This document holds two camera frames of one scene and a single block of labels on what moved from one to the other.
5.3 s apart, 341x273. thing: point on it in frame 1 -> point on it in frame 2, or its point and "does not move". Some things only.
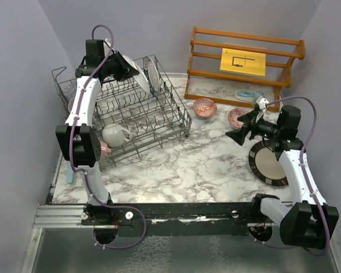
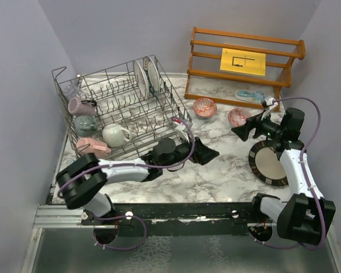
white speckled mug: [114, 135] does not move
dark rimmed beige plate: [265, 165] does not move
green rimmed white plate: [152, 75] does not move
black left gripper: [126, 70] -> [202, 154]
